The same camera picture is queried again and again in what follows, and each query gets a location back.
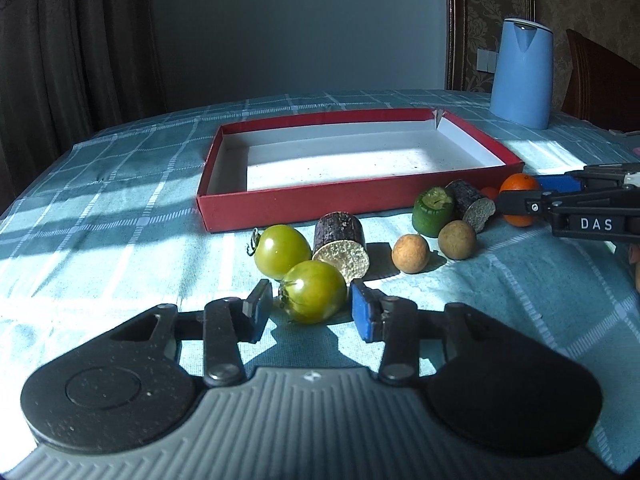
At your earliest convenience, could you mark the orange tangerine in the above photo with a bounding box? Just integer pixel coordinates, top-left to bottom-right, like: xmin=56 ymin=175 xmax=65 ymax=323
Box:
xmin=499 ymin=174 xmax=540 ymax=228

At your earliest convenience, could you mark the red cherry tomato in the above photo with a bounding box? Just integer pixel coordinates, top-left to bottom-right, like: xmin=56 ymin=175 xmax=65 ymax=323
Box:
xmin=480 ymin=186 xmax=499 ymax=202

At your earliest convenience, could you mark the dark brown longan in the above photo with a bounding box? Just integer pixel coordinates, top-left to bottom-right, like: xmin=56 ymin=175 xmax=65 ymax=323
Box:
xmin=438 ymin=220 xmax=476 ymax=260

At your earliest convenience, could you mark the green tomato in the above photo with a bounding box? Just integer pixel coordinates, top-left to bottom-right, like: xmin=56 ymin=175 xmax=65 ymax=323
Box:
xmin=246 ymin=224 xmax=311 ymax=280
xmin=279 ymin=260 xmax=347 ymax=324

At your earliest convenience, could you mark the purple sugarcane piece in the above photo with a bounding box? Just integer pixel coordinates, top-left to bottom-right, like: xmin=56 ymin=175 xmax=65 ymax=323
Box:
xmin=312 ymin=211 xmax=370 ymax=284

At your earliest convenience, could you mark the dark sugarcane piece right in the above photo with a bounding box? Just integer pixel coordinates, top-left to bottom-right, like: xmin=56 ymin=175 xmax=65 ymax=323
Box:
xmin=445 ymin=179 xmax=497 ymax=233

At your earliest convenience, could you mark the light brown longan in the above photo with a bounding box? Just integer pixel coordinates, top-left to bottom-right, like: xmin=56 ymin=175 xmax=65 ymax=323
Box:
xmin=392 ymin=234 xmax=431 ymax=274

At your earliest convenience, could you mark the green cucumber piece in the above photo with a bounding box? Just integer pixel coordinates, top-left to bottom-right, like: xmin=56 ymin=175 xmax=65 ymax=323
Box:
xmin=412 ymin=186 xmax=454 ymax=237

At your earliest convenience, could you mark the blue kettle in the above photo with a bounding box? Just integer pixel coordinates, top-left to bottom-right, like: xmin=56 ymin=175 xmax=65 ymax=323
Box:
xmin=489 ymin=18 xmax=553 ymax=129

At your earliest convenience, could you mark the dark wooden chair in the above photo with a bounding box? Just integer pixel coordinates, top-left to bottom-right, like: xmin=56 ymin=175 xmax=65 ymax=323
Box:
xmin=562 ymin=29 xmax=639 ymax=133

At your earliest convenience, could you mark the teal plaid tablecloth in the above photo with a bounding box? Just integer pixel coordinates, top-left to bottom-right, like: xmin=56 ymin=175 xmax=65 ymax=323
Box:
xmin=1 ymin=90 xmax=639 ymax=472

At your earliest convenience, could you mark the red cardboard box tray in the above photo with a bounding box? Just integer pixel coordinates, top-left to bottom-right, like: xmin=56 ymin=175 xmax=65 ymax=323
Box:
xmin=196 ymin=108 xmax=524 ymax=232

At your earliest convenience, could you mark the brown patterned curtain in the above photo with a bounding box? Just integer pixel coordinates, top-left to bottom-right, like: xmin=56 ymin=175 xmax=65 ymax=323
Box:
xmin=1 ymin=0 xmax=166 ymax=203

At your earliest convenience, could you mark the white wall switch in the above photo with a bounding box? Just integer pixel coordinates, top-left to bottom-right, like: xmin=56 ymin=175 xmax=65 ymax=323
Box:
xmin=476 ymin=49 xmax=498 ymax=74

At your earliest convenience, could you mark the wooden headboard frame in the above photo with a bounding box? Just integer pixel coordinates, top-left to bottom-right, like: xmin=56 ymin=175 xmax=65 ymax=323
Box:
xmin=446 ymin=0 xmax=536 ymax=92

